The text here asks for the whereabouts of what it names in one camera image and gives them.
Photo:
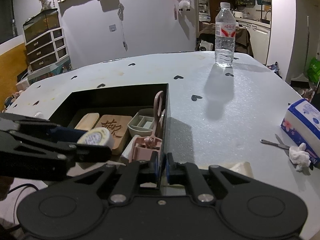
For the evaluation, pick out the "pink plastic holder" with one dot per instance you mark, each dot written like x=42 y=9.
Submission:
x=142 y=151

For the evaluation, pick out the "chair with brown cloth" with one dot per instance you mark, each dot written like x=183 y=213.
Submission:
x=242 y=37

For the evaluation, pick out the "white sheep plush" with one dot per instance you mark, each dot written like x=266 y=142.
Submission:
x=184 y=5

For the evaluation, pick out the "blue patterned bag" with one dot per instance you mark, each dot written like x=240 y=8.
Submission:
x=273 y=68

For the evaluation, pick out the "beige divided tray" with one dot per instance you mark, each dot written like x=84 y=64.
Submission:
x=140 y=125

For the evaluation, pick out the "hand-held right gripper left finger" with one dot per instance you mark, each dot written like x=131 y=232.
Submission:
x=155 y=165

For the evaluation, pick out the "carved wooden block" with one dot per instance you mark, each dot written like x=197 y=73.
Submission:
x=117 y=127

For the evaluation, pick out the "plain oval wooden block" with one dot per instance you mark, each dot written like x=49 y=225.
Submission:
x=87 y=121

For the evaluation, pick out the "beige paper sheet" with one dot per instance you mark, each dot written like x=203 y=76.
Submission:
x=237 y=168

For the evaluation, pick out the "pile of plush toys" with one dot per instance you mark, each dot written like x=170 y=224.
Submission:
x=13 y=98

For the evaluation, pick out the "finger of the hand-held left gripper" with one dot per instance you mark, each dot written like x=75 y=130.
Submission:
x=87 y=153
x=63 y=133

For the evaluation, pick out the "pink scissors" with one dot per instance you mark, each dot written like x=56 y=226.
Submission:
x=158 y=107

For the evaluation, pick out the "small grey wall socket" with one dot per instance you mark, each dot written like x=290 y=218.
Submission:
x=112 y=28

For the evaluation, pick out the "green cabinet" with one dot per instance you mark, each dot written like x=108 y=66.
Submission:
x=52 y=71

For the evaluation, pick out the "glass fish tank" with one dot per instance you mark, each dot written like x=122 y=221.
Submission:
x=40 y=26

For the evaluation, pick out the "grey heart-print table cover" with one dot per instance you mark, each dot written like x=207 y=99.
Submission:
x=237 y=100

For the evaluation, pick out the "blue floral tissue pack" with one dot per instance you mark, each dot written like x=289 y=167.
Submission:
x=302 y=120

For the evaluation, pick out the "clear water bottle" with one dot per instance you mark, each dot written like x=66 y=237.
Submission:
x=225 y=35

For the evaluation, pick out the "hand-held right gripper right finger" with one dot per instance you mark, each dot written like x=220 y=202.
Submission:
x=170 y=168

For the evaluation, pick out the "green bag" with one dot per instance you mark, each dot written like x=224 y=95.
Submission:
x=313 y=68

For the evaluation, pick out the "crumpled white tissue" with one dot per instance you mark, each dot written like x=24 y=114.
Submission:
x=300 y=156

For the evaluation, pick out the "white drawer unit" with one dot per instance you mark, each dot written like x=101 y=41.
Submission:
x=45 y=51

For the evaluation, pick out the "black box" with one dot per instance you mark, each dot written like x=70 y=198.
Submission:
x=112 y=97

